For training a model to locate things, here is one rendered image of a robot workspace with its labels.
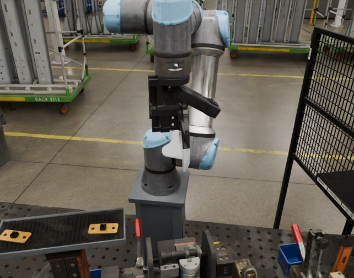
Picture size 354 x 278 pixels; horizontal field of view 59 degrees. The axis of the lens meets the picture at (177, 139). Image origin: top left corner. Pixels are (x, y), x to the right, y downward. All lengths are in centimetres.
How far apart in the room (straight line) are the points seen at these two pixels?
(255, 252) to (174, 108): 102
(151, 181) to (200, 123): 28
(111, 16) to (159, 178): 61
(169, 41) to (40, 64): 438
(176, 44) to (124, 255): 110
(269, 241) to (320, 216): 138
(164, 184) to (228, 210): 168
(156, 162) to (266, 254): 72
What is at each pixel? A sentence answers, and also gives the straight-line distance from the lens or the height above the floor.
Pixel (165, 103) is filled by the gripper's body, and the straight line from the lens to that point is 67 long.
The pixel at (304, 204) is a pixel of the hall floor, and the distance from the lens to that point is 302.
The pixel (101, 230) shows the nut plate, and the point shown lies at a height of 116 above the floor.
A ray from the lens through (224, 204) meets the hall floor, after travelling 284.
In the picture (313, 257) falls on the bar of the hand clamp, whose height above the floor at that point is 113.
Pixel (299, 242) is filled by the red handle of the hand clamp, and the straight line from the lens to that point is 105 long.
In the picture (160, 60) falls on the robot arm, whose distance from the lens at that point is 63.
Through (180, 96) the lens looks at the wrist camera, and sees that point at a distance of 67.
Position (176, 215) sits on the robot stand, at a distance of 121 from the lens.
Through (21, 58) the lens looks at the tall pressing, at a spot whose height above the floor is 68.
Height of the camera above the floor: 184
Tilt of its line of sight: 29 degrees down
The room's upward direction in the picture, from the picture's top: straight up
